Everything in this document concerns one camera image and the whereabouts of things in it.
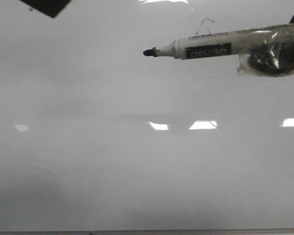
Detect white black whiteboard marker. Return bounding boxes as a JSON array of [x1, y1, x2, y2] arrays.
[[143, 23, 294, 77]]

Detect white whiteboard with aluminium frame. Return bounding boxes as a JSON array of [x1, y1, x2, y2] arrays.
[[0, 0, 294, 231]]

